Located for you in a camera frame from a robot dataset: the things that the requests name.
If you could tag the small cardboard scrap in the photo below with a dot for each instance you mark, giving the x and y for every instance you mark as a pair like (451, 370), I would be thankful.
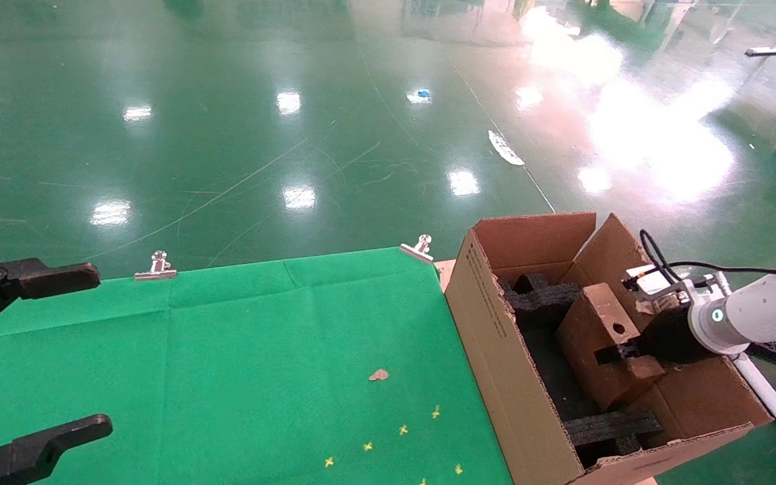
(379, 375)

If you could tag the white pipe frame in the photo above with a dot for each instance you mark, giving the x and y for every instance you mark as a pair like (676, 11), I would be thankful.
(765, 394)

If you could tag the large open cardboard carton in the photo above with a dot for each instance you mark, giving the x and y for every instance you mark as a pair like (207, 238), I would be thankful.
(496, 377)

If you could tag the small blue white litter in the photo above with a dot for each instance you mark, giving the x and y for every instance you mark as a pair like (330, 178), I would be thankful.
(420, 95)

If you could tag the silver binder clip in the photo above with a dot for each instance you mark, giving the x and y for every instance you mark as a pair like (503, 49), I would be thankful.
(416, 252)
(156, 273)

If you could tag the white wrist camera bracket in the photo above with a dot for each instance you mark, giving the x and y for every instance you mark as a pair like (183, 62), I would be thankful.
(654, 283)

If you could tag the black foam pad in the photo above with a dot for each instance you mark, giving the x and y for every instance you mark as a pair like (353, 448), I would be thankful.
(550, 377)

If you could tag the large green table cloth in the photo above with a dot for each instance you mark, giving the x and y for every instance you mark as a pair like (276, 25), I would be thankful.
(226, 370)

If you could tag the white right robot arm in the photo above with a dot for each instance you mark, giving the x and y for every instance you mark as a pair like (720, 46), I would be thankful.
(772, 310)

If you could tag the small brown cardboard box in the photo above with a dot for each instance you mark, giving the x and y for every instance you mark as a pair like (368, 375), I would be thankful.
(590, 323)

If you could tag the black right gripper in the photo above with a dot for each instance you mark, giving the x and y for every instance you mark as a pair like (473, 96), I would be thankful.
(671, 337)

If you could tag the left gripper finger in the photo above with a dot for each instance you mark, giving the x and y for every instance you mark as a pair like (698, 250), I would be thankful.
(58, 277)
(38, 448)

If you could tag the white flat bar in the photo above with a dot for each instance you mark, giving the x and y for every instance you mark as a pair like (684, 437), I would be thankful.
(768, 50)

